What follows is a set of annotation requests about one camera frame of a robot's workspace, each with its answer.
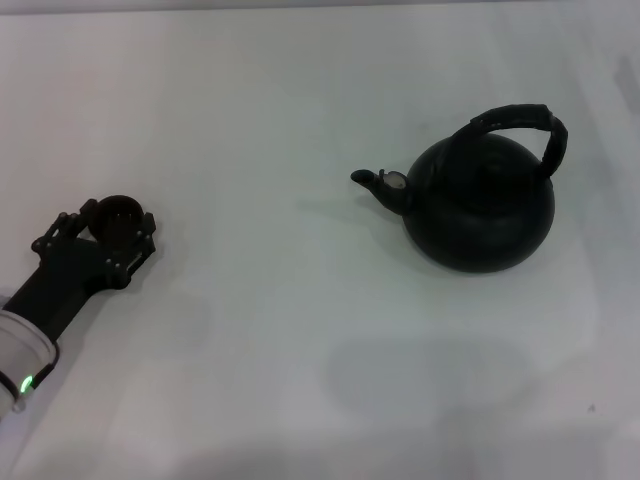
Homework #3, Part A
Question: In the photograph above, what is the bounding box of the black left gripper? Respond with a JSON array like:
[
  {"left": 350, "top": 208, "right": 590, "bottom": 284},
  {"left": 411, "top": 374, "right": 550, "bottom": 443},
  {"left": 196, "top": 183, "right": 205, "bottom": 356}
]
[{"left": 8, "top": 198, "right": 159, "bottom": 347}]

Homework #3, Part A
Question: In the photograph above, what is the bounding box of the small dark teacup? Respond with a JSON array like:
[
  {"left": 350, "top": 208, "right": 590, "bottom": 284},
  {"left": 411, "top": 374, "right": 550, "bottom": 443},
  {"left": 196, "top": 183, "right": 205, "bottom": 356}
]
[{"left": 85, "top": 194, "right": 147, "bottom": 249}]

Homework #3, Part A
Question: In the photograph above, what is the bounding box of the black round teapot with handle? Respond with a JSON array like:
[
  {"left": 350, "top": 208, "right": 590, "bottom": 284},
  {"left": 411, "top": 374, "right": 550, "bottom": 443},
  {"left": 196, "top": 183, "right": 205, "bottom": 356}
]
[{"left": 349, "top": 103, "right": 571, "bottom": 274}]

